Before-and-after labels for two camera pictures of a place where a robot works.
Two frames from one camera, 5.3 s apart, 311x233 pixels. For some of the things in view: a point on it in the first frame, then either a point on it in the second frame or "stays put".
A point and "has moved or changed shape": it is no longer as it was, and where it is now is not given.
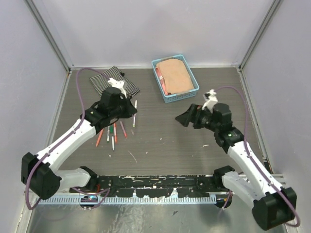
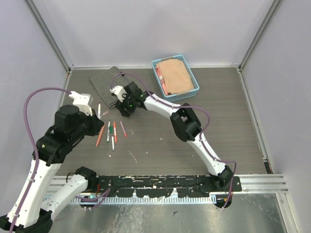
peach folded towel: x=176 y=75 stays put
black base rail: x=151 y=185 stays put
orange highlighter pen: x=115 y=132 stays put
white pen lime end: x=135 y=106 has moved or changed shape
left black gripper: x=130 y=109 → x=96 y=123
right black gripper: x=192 y=115 → x=121 y=106
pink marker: x=124 y=133 stays put
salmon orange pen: x=99 y=137 stays put
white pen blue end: x=112 y=141 stays put
